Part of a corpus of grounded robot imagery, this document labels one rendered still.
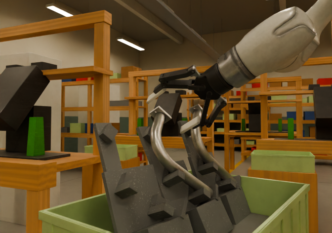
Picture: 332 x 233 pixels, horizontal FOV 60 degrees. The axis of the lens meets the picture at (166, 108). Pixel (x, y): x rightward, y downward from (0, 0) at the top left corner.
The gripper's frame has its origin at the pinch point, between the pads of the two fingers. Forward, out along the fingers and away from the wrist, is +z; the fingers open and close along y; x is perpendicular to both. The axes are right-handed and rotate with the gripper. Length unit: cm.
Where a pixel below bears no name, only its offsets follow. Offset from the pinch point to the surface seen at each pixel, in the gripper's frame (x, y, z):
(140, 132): 5.4, 2.5, 7.1
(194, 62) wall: -995, -339, 382
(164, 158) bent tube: 12.5, -4.0, 2.5
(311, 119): -550, -492, 83
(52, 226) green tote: 35.4, 10.1, 15.4
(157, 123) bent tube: 3.5, 1.0, 2.4
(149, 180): 18.1, -4.0, 6.3
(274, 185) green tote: 0.7, -41.0, -7.8
